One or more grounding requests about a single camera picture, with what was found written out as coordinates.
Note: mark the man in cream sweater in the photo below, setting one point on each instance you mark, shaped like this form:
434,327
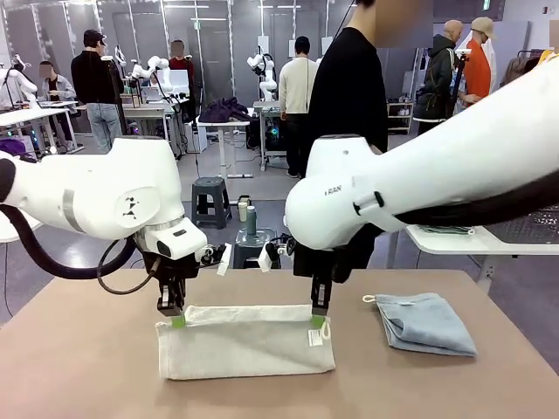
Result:
299,83

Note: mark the white towel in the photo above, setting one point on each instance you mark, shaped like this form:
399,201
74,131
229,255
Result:
244,349

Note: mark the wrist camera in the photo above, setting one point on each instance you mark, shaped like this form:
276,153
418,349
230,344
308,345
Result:
264,262
223,259

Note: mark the seated person grey jacket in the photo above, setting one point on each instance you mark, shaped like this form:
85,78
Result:
57,89

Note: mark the black computer tower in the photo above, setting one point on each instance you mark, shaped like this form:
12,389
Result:
275,131

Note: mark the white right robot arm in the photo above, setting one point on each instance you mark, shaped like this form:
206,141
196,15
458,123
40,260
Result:
436,174

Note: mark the long white desk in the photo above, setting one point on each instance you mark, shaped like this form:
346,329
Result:
30,114

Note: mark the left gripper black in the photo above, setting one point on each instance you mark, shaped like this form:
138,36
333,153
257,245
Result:
172,270

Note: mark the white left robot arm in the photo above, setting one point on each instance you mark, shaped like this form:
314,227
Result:
109,183

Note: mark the grey-green bottle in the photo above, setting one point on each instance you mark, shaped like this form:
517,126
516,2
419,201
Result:
251,220

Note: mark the white shoe shelf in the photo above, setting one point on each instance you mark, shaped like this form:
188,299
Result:
402,111

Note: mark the dark grey plastic stool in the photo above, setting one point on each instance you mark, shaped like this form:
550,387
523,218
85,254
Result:
251,242
211,187

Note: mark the white computer case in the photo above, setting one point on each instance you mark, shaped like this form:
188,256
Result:
196,137

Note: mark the light blue towel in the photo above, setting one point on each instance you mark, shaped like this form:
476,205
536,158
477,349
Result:
423,323

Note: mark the person in black t-shirt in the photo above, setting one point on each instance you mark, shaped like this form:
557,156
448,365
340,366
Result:
349,87

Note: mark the mannequin in dark jacket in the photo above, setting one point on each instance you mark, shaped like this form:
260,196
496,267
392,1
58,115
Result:
436,87

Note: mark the cream bottle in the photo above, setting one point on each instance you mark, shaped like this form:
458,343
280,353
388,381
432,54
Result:
243,213

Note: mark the mannequin in yellow jacket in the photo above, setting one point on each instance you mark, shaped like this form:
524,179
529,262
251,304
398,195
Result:
548,57

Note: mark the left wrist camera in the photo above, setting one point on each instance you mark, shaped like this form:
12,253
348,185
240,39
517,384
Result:
223,259

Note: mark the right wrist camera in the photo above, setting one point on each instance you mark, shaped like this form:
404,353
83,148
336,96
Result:
264,262

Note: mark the grey plastic mesh basket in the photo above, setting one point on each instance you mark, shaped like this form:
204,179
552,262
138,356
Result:
537,227

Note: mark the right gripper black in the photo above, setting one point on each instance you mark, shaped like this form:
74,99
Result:
321,264

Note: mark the purple cloth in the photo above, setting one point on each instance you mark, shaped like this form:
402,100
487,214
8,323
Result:
11,147

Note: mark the mannequin in orange shirt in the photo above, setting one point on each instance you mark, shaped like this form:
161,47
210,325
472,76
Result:
476,74

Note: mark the man in black cap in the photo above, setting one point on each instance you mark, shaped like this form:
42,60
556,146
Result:
94,78

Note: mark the person in red top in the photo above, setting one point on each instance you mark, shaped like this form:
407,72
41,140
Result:
179,64

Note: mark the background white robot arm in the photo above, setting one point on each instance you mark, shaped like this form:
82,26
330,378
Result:
24,83
267,83
153,63

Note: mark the metal robot workbench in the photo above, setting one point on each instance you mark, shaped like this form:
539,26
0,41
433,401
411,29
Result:
262,107
148,111

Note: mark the clothes rack with brown coat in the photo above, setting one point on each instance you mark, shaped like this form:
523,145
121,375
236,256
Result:
515,70

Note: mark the purple clothes pile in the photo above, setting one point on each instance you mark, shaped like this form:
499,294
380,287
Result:
222,111

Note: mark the white rounded table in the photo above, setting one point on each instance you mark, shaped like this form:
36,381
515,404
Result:
458,246
17,231

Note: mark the green towel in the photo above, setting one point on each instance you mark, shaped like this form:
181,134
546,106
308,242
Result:
445,230

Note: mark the narrow white standing desk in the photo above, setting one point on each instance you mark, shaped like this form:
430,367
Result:
218,125

